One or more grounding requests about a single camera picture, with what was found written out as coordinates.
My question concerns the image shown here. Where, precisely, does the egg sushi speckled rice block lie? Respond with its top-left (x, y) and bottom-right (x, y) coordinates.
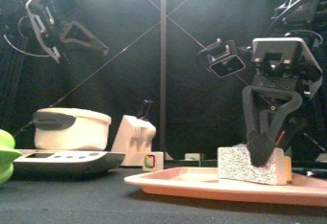
top-left (218, 145), bottom-right (294, 186)

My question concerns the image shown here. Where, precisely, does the small cream block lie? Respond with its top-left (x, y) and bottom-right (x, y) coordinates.
top-left (185, 152), bottom-right (205, 162)

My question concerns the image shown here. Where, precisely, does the pink plastic tray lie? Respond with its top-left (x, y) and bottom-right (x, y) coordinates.
top-left (123, 166), bottom-right (327, 208)

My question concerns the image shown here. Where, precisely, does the small wooden printed cube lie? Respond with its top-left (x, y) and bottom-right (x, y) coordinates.
top-left (142, 151), bottom-right (166, 172)

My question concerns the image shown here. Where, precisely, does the white toy knife block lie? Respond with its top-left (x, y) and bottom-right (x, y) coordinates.
top-left (110, 114), bottom-right (159, 168)

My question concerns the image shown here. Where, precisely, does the grey digital kitchen scale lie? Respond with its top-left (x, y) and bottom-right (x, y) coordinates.
top-left (13, 148), bottom-right (129, 177)

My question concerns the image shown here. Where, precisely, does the green toy vegetable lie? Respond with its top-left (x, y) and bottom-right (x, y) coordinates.
top-left (0, 128), bottom-right (23, 186)

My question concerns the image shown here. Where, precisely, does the thin diagonal brace wire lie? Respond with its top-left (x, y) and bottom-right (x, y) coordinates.
top-left (125, 0), bottom-right (327, 153)
top-left (13, 0), bottom-right (215, 138)

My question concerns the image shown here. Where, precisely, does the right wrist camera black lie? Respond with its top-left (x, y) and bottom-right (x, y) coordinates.
top-left (197, 38), bottom-right (253, 79)

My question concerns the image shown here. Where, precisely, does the black frame base bar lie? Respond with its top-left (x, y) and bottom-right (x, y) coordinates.
top-left (163, 158), bottom-right (221, 168)

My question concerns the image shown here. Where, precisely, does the vertical black frame pole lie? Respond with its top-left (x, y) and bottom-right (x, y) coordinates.
top-left (159, 0), bottom-right (169, 154)

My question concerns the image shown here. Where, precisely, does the black knife handle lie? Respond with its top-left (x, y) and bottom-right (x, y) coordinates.
top-left (135, 99), bottom-right (155, 123)

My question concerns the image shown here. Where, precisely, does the white pot grey handle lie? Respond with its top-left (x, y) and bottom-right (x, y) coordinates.
top-left (33, 106), bottom-right (114, 152)

